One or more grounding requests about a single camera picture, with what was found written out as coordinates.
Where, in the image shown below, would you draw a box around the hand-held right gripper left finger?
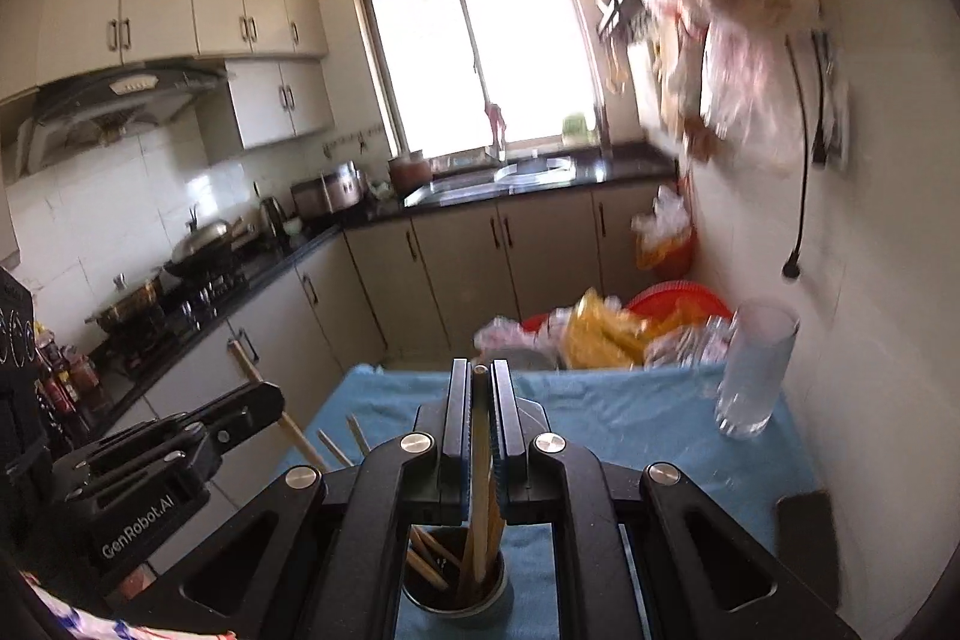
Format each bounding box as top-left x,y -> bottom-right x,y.
105,356 -> 475,640

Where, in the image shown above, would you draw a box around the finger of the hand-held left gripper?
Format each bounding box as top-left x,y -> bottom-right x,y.
51,383 -> 287,507

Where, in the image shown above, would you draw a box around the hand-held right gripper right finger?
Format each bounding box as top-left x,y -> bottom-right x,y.
487,361 -> 863,640

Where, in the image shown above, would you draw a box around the wooden chopstick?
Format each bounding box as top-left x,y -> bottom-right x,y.
456,365 -> 500,611
227,340 -> 331,472

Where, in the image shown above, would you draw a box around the pile of wooden chopsticks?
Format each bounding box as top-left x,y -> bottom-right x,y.
315,413 -> 503,611

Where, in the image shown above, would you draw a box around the dark grey utensil holder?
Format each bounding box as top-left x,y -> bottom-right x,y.
400,524 -> 509,620

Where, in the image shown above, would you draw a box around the white printed cloth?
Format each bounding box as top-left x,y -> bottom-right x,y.
22,572 -> 235,640

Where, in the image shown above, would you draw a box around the clear plastic bag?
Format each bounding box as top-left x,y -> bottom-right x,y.
474,308 -> 575,372

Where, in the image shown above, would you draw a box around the black gas stove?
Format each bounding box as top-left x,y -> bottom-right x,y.
88,269 -> 253,375

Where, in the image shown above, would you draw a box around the blue table cloth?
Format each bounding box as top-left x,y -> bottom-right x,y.
281,364 -> 818,640

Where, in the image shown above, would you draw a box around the steel pot with lid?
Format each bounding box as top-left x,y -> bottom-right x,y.
85,271 -> 167,335

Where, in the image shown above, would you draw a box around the yellow plastic bag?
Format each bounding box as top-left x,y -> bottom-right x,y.
561,287 -> 655,372

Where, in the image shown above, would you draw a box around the condiment bottles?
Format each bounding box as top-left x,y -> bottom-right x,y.
33,323 -> 104,437

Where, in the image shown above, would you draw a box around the steel wok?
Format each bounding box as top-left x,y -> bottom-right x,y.
163,217 -> 254,279

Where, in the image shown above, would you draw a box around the beige lower kitchen cabinets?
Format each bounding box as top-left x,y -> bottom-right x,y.
97,182 -> 687,446

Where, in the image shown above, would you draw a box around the steel kettle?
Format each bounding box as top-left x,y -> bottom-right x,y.
258,195 -> 290,241

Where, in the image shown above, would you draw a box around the red plastic basin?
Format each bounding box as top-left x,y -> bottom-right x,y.
523,281 -> 734,372

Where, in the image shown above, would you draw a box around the steel cooker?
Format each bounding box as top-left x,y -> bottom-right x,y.
290,160 -> 369,221

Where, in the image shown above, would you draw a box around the orange hanging bag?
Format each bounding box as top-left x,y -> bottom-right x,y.
632,182 -> 696,275

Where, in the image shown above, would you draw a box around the black kitchen countertop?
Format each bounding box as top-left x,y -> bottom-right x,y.
45,141 -> 676,453

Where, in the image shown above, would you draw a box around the steel kitchen sink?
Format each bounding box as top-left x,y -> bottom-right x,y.
405,155 -> 580,208

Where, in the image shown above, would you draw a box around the red-brown clay pot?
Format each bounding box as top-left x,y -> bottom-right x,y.
388,149 -> 434,196

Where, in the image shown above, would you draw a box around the black smartphone in brown case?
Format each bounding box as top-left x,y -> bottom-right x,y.
775,491 -> 854,615

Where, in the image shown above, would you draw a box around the grey range hood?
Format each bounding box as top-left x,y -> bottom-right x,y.
13,59 -> 235,175

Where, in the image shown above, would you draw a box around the kitchen window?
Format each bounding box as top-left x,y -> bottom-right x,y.
341,0 -> 610,163

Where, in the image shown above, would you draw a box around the black cable with plug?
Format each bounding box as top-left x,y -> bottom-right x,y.
782,32 -> 820,281

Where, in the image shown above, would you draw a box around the black wall rack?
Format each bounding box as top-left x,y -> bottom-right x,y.
595,0 -> 655,43

